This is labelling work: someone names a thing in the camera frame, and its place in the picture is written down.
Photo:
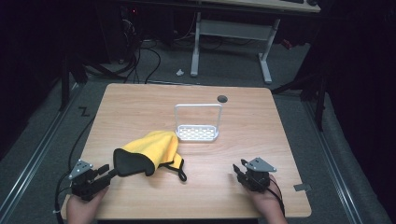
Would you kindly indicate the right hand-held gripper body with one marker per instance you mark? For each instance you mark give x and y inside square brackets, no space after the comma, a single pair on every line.
[257,178]

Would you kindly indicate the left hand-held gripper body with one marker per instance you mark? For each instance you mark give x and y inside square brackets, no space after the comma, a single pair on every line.
[83,184]

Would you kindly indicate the yellow cloth with black edge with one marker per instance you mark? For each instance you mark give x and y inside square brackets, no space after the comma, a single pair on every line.
[155,146]

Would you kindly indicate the white towel rack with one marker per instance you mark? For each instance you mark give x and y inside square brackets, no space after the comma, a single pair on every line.
[196,133]

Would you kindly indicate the person's left hand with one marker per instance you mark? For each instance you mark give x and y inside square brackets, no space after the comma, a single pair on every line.
[81,212]

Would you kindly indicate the person's right hand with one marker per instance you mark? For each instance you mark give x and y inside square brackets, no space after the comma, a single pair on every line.
[268,203]

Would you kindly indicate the round table grommet hole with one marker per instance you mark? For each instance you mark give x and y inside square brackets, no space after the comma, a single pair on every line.
[222,99]

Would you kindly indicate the black metal stand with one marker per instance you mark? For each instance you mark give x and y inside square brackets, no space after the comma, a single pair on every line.
[317,93]
[64,84]

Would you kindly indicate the crumpled white paper scrap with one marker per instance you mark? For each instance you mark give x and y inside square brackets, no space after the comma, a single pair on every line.
[180,72]

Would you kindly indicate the red object under desk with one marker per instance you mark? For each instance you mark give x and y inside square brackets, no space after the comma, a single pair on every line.
[286,44]

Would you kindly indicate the white-framed desk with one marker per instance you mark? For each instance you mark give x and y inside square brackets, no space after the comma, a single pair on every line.
[232,29]

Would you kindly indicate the black computer tower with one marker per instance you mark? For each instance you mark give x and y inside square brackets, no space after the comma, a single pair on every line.
[123,31]

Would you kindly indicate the black keyboard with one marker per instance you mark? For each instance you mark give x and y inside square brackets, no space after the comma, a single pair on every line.
[292,1]

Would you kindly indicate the black computer mouse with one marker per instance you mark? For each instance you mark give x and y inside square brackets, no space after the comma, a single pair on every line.
[312,2]

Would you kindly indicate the metal floor rail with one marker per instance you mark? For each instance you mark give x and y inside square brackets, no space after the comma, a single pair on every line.
[37,155]
[330,165]

